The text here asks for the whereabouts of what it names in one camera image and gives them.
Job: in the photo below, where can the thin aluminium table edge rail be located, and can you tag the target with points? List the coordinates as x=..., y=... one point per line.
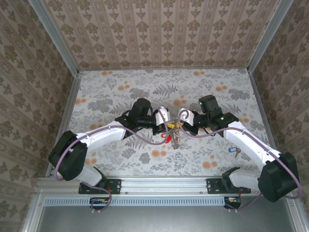
x=193, y=69

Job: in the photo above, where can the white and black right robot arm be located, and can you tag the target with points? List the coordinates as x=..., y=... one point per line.
x=251, y=147

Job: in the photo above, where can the long aluminium base rail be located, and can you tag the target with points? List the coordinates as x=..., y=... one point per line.
x=164, y=184

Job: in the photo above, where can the red key tag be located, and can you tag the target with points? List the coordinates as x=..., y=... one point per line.
x=161, y=136
x=169, y=139

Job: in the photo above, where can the grey metal panel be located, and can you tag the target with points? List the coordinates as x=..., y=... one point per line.
x=157, y=220

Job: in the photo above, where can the black wiring box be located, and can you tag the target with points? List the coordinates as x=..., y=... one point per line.
x=231, y=202
x=99, y=201

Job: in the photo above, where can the short aluminium frame post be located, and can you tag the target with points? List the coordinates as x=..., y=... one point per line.
x=31, y=217
x=298, y=217

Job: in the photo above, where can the aluminium table side rail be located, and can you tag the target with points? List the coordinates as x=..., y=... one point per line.
x=70, y=108
x=265, y=120

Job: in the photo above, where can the small brass key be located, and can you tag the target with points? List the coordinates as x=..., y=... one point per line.
x=237, y=152

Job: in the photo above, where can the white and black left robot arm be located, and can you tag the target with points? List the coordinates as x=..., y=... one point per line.
x=103, y=136

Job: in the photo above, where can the blue key tag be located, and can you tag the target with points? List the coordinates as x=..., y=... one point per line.
x=231, y=150

